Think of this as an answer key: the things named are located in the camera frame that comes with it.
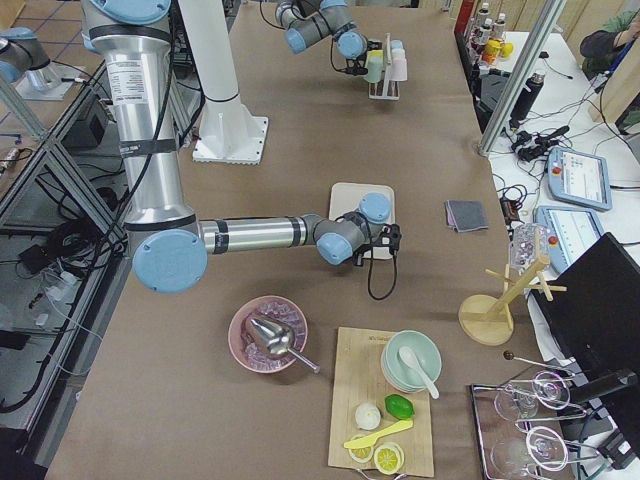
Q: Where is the clear wine glass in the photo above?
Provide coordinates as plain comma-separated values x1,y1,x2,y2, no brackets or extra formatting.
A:
489,426,600,479

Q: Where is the black monitor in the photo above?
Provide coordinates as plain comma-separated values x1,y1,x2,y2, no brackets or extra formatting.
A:
532,233,639,379

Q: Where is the pink bottom stacked bowl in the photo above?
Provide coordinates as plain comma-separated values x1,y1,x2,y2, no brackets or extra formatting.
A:
380,351,426,393

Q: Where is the black water bottle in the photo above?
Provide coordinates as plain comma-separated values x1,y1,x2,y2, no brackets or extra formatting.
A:
511,70,546,122

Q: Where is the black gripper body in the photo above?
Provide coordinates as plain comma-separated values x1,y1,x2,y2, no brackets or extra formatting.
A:
342,41,382,76
353,224,402,266

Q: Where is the yellow plastic knife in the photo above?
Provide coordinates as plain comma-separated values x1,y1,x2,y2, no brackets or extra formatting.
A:
343,419,414,450

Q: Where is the mint green top bowl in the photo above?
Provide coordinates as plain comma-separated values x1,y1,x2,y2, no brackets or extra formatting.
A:
382,328,443,389

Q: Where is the green cup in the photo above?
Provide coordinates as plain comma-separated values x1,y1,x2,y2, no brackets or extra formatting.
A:
364,49,384,84

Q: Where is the pink cup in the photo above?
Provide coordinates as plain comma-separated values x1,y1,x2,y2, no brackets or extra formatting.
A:
391,57,408,82

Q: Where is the bamboo cutting board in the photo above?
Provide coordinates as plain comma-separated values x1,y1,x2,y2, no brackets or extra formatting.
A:
326,326,436,475

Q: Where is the white rabbit tray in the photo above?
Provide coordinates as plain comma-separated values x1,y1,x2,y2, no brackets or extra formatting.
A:
321,182,396,265

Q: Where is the metal ice scoop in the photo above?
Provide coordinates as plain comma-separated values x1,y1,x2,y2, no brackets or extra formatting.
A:
245,315,320,374

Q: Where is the lemon half slice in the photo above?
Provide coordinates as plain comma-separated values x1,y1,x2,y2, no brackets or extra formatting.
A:
373,442,405,475

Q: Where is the cream white cup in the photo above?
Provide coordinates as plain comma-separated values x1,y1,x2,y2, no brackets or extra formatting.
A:
391,48,406,62

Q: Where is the white wire cup rack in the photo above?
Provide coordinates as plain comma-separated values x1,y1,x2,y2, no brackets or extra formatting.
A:
368,33,400,101

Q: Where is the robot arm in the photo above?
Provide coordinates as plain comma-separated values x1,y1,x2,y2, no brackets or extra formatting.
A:
82,1,401,293
275,0,371,76

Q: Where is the grey folded cloth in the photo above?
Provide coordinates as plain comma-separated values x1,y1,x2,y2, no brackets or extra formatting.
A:
444,200,489,233

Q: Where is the crystal glass on stand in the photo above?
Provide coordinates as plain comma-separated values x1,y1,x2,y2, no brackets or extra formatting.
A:
509,223,548,273

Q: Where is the blue teach pendant far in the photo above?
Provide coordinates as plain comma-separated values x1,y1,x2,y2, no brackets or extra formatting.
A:
547,146,613,211

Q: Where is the black glass rack tray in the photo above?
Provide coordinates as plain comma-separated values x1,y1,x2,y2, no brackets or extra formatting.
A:
467,381,640,480

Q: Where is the aluminium frame post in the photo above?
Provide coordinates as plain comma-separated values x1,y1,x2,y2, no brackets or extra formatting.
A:
477,0,567,157

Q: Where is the white ceramic spoon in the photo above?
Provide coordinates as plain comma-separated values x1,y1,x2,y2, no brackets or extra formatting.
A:
399,346,440,400

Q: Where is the blue teach pendant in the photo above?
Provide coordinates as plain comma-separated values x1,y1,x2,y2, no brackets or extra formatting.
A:
547,146,613,211
534,206,604,274

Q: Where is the blue teach pendant near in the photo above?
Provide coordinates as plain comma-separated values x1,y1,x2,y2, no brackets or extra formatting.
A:
534,206,604,274

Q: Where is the green lime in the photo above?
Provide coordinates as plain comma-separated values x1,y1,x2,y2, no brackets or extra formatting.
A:
384,394,415,420

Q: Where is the pink bowl with ice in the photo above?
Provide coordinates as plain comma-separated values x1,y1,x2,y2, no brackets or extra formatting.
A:
228,295,308,374

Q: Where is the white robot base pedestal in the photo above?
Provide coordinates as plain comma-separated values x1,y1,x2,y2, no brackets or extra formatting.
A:
179,0,269,165

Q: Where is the wooden mug tree stand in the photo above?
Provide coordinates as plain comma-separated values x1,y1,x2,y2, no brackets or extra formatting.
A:
458,254,567,346

